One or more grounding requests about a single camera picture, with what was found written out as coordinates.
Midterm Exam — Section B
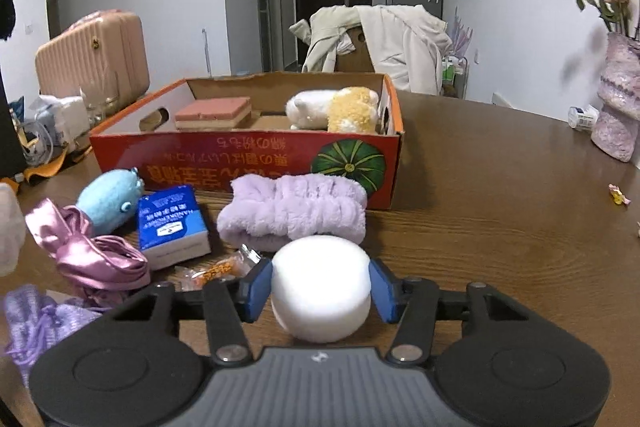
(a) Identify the white round sponge puff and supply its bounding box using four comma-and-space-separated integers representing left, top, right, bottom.
271, 235, 371, 343

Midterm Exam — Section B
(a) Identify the lavender fluffy headband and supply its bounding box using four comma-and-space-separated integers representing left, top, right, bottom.
217, 173, 368, 253

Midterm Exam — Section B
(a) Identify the blue tissue pack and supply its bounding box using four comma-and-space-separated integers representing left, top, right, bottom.
138, 184, 210, 272

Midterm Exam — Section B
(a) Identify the pink satin scrunchie bow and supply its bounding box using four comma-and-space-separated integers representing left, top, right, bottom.
25, 198, 151, 308

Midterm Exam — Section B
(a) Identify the light blue plush toy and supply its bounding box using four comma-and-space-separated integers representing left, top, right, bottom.
76, 168, 144, 235

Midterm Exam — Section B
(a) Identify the yellow white plush toy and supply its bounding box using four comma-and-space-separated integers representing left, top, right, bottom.
285, 87, 380, 134

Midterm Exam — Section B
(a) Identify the purple knit pouch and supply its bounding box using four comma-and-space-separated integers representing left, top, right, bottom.
3, 285, 102, 388

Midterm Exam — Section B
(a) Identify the small snack packet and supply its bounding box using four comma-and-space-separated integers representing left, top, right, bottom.
172, 245, 262, 291

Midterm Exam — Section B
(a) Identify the red cardboard pumpkin box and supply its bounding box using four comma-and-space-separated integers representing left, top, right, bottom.
90, 72, 404, 210

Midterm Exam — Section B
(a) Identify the pink sponge block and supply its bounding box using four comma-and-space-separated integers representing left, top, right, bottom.
174, 96, 252, 131

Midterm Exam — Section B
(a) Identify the wooden chair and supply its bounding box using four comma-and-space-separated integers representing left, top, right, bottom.
334, 26, 374, 72

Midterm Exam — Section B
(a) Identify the orange resistance band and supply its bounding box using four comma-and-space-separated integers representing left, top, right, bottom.
1, 145, 92, 194

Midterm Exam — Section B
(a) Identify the clear glass cup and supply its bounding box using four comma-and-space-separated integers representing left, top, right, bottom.
80, 70, 119, 128

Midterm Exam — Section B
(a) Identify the cream jacket on chair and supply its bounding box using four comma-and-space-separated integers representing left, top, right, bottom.
290, 4, 452, 95

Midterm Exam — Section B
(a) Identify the yellow candy wrapper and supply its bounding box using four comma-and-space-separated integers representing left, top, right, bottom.
608, 184, 631, 207

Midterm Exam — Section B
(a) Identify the small white bottle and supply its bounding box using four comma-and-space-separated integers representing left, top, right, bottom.
567, 105, 600, 132

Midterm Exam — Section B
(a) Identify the black paper bag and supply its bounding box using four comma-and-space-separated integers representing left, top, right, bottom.
0, 0, 26, 178

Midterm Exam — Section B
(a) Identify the pink hard suitcase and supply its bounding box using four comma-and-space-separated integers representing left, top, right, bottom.
35, 10, 150, 112

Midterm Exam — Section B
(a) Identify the pink flower vase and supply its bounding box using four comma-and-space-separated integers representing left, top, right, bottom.
591, 32, 639, 162

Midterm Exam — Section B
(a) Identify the white device with cables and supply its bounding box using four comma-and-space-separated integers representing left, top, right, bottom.
21, 94, 90, 167

